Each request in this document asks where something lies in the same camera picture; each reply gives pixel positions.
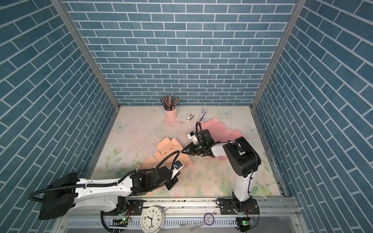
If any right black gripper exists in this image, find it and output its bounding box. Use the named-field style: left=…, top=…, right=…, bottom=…
left=181, top=143, right=207, bottom=156

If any orange paper box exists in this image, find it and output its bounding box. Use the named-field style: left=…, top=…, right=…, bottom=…
left=142, top=137, right=194, bottom=196

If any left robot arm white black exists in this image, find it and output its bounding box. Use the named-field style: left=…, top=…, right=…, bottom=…
left=27, top=165, right=183, bottom=220

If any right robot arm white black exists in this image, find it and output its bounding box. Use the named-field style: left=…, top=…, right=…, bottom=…
left=182, top=130, right=261, bottom=207

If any pink flat paper box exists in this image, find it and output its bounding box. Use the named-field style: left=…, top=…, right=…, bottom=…
left=200, top=117, right=245, bottom=161

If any pink pencil cup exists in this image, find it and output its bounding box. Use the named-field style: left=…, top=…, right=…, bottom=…
left=164, top=108, right=178, bottom=121

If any toothpaste tube packet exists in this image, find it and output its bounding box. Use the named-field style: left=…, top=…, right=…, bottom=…
left=198, top=108, right=208, bottom=124

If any white alarm clock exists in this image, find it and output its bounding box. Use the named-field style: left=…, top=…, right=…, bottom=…
left=140, top=206, right=166, bottom=233

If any coloured pencils bunch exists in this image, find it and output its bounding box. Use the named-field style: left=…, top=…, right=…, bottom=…
left=160, top=95, right=178, bottom=111

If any purple tape roll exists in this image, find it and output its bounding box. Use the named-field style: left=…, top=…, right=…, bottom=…
left=204, top=213, right=215, bottom=227

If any left circuit board green led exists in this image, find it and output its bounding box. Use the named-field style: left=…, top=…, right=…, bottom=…
left=110, top=218, right=129, bottom=227

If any circuit board green led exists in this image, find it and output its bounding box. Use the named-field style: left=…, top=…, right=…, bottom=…
left=110, top=218, right=129, bottom=227
left=236, top=217, right=252, bottom=233

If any right circuit board green led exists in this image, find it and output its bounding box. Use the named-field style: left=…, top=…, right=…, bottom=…
left=236, top=217, right=252, bottom=233

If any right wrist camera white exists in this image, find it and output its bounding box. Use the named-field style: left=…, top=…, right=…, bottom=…
left=187, top=132, right=200, bottom=144

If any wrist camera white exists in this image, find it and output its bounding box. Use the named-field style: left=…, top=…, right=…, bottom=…
left=187, top=132, right=200, bottom=144
left=171, top=161, right=184, bottom=179

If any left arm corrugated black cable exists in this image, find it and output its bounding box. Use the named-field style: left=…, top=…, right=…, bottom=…
left=27, top=150, right=181, bottom=202

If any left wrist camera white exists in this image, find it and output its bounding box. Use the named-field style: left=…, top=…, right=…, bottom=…
left=171, top=161, right=184, bottom=179

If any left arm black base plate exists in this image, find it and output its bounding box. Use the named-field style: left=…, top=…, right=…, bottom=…
left=116, top=199, right=144, bottom=216

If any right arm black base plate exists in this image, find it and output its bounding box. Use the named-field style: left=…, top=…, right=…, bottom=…
left=216, top=197, right=259, bottom=215

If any aluminium front rail frame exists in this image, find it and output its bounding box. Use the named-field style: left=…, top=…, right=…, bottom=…
left=51, top=196, right=309, bottom=233

